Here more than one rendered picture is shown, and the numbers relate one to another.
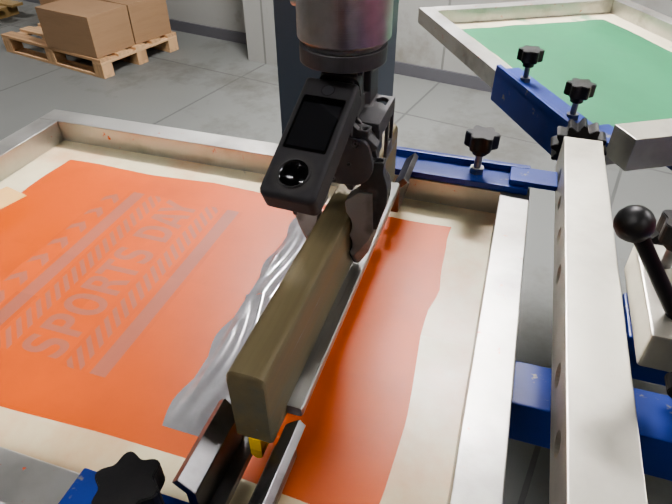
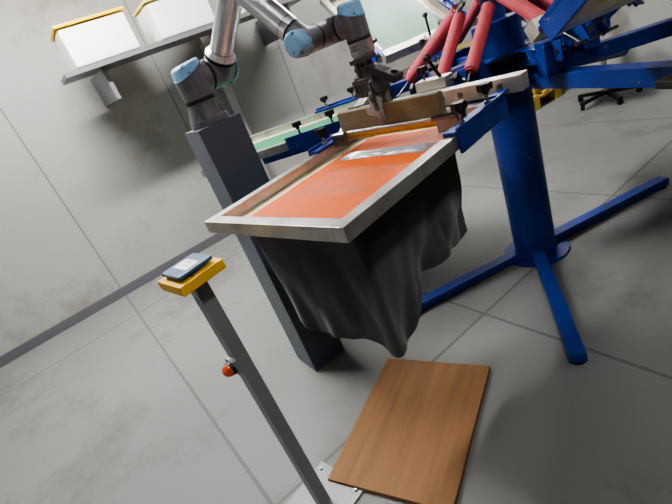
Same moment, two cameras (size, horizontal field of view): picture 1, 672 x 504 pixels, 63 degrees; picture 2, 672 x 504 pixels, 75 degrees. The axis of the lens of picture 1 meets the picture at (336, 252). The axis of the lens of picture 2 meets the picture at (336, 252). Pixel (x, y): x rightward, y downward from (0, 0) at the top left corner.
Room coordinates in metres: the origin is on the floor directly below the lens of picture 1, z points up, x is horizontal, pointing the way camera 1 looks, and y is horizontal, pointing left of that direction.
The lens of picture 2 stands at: (-0.10, 1.37, 1.33)
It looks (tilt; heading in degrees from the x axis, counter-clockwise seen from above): 25 degrees down; 304
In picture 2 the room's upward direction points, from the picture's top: 22 degrees counter-clockwise
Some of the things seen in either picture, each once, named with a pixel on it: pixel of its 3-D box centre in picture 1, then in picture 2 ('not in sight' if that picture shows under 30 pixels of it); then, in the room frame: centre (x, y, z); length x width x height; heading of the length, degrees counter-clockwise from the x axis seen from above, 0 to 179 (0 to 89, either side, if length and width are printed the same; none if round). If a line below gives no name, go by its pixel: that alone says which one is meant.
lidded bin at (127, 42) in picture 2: not in sight; (96, 43); (2.77, -1.10, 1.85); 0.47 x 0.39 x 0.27; 61
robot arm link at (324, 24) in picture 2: not in sight; (325, 33); (0.55, -0.01, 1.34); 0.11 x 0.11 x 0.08; 79
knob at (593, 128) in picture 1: (578, 150); not in sight; (0.69, -0.34, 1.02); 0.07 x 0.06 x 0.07; 72
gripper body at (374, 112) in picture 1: (345, 109); (368, 75); (0.46, -0.01, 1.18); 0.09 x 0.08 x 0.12; 162
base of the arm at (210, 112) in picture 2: not in sight; (205, 110); (1.13, 0.00, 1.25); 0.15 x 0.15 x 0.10
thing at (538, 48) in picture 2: not in sight; (501, 58); (0.17, -0.81, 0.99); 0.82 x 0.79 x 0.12; 72
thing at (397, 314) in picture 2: not in sight; (424, 243); (0.31, 0.31, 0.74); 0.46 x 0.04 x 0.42; 72
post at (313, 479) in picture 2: not in sight; (265, 402); (0.78, 0.70, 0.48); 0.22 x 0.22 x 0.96; 72
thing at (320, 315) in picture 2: not in sight; (322, 283); (0.58, 0.48, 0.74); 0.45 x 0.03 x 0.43; 162
